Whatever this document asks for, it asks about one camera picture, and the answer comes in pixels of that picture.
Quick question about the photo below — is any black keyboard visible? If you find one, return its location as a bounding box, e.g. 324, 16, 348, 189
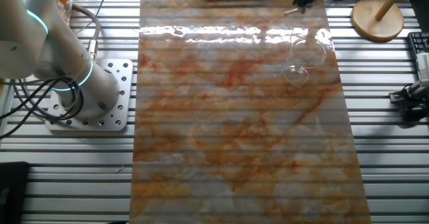
407, 32, 429, 56

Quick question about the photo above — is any clear glass beaker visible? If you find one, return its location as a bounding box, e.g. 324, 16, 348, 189
280, 37, 328, 86

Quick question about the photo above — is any orange marble pattern mat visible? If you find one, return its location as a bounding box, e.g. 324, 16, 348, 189
129, 0, 373, 224

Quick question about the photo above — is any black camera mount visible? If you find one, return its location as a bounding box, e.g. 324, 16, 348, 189
388, 81, 429, 121

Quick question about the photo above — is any dark flat panel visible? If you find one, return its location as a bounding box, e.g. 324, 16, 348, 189
409, 0, 429, 25

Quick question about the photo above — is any black box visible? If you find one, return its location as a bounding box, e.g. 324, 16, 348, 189
0, 161, 30, 224

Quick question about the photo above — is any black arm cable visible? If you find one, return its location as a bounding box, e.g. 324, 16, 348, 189
0, 78, 80, 121
0, 76, 84, 141

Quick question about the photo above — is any wooden mug tree stand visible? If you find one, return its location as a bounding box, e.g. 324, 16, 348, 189
351, 0, 416, 43

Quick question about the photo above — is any grey base cable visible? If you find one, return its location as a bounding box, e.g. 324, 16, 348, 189
71, 3, 102, 61

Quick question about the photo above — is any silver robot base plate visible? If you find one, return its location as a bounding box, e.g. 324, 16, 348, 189
45, 58, 134, 132

